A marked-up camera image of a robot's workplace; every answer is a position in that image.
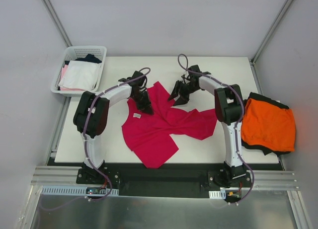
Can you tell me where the magenta t shirt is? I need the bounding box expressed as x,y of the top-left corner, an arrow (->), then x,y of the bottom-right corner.
122,82 -> 217,168

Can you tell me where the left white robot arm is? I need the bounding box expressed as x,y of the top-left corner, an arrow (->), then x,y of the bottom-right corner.
73,67 -> 154,184

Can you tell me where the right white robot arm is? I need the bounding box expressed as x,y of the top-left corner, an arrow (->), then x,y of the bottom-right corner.
168,65 -> 246,188

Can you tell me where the white plastic basket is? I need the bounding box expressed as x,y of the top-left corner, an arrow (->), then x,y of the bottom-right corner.
51,45 -> 107,97

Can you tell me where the white cloth in basket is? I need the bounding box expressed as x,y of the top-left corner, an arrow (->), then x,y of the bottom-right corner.
62,61 -> 101,90

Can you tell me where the dark navy cloth in basket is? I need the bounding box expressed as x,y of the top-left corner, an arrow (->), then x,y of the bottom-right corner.
76,54 -> 102,64

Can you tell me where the pink cloth in basket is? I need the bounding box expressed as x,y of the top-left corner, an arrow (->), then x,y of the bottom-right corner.
58,64 -> 83,91

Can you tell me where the orange folded t shirt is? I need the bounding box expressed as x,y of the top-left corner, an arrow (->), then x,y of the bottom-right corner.
240,98 -> 298,153

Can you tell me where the black folded t shirt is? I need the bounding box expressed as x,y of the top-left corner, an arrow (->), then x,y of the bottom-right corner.
240,91 -> 291,156

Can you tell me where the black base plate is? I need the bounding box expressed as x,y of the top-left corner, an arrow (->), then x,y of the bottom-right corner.
47,159 -> 284,199

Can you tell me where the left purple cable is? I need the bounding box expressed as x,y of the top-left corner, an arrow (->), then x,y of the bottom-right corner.
39,67 -> 151,211

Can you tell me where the right white cable duct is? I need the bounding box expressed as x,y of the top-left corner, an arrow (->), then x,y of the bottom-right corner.
209,190 -> 226,200

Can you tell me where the white cable duct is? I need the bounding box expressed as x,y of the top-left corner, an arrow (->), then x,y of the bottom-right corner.
42,186 -> 119,197
209,190 -> 226,200

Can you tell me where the aluminium front rail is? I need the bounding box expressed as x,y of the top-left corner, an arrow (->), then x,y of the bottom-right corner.
30,166 -> 300,191

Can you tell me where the left white cable duct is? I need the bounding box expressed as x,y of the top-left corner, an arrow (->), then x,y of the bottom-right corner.
42,186 -> 119,197

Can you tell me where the left aluminium frame post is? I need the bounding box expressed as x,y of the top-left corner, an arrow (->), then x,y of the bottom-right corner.
41,0 -> 72,47

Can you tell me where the aluminium frame post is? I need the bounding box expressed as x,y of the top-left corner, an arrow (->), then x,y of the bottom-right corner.
41,0 -> 72,47
250,0 -> 295,66

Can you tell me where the right aluminium frame post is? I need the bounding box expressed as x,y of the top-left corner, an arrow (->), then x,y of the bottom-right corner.
250,0 -> 295,66

